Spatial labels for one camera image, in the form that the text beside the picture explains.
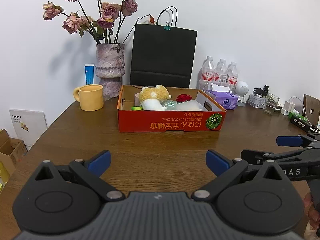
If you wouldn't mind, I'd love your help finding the right water bottle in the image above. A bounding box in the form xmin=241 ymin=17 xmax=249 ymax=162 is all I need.
xmin=226 ymin=61 xmax=239 ymax=90

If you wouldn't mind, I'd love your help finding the white orange plush toy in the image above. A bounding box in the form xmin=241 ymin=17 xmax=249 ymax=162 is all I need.
xmin=139 ymin=85 xmax=171 ymax=111

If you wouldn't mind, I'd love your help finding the brown cardboard box on floor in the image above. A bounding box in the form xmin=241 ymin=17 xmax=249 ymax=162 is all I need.
xmin=0 ymin=129 xmax=28 ymax=191

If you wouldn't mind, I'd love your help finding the green tissue packet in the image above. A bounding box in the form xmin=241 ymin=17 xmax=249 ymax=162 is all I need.
xmin=131 ymin=106 xmax=143 ymax=111

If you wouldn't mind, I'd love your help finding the blue white tube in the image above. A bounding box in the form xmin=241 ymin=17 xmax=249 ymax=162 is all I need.
xmin=84 ymin=63 xmax=95 ymax=85

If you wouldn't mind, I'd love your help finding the left water bottle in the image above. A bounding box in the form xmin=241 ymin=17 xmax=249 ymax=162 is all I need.
xmin=199 ymin=56 xmax=215 ymax=92

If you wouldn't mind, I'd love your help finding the middle water bottle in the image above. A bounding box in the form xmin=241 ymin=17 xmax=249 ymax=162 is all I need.
xmin=214 ymin=59 xmax=228 ymax=85

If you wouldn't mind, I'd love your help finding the translucent plastic box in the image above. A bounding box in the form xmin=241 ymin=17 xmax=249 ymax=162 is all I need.
xmin=174 ymin=100 xmax=203 ymax=112

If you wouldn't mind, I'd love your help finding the pink ceramic vase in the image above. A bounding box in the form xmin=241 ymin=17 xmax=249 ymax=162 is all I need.
xmin=95 ymin=43 xmax=125 ymax=101

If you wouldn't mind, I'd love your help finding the orange cardboard box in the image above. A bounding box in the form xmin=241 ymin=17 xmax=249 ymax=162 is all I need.
xmin=117 ymin=85 xmax=227 ymax=132

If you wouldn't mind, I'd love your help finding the white charger adapter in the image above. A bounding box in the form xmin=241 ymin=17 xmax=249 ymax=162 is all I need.
xmin=280 ymin=96 xmax=304 ymax=115

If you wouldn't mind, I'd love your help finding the purple tissue pack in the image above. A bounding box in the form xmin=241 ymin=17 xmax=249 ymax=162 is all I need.
xmin=206 ymin=83 xmax=238 ymax=110

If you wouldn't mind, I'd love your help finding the brown leather stand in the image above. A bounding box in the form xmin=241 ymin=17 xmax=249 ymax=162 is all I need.
xmin=303 ymin=94 xmax=320 ymax=126

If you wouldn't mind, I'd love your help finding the yellow mug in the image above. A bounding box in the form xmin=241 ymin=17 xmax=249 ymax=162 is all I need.
xmin=73 ymin=84 xmax=104 ymax=112

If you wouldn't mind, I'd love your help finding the pink cylindrical jar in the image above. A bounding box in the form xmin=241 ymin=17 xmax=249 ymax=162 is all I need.
xmin=135 ymin=93 xmax=140 ymax=107

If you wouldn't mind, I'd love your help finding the black paper bag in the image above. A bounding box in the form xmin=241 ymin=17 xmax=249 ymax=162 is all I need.
xmin=130 ymin=6 xmax=197 ymax=88

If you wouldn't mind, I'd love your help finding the black patterned box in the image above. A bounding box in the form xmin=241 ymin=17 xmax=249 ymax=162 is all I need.
xmin=289 ymin=112 xmax=312 ymax=133

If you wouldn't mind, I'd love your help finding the iridescent plastic bag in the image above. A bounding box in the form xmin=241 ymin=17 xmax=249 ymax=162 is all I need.
xmin=161 ymin=100 xmax=177 ymax=111

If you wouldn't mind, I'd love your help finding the green binder clip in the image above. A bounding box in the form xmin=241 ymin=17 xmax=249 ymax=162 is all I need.
xmin=164 ymin=22 xmax=171 ymax=30

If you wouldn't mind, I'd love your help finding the person's right hand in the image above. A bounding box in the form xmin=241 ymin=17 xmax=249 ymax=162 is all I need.
xmin=304 ymin=192 xmax=319 ymax=240

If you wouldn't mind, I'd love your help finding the clear glass cup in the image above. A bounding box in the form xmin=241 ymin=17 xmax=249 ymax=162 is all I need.
xmin=264 ymin=93 xmax=279 ymax=115

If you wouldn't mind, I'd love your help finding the white robot figurine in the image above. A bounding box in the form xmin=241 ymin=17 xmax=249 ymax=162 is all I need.
xmin=235 ymin=81 xmax=249 ymax=107

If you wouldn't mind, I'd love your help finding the dried pink rose bouquet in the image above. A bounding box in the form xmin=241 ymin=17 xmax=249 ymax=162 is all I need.
xmin=42 ymin=0 xmax=156 ymax=45

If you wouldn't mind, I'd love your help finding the red rose flower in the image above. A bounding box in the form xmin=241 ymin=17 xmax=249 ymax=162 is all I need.
xmin=176 ymin=93 xmax=192 ymax=103

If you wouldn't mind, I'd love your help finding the water bottle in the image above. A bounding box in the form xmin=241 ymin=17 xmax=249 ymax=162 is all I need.
xmin=214 ymin=59 xmax=228 ymax=85
xmin=226 ymin=61 xmax=239 ymax=90
xmin=199 ymin=56 xmax=215 ymax=92

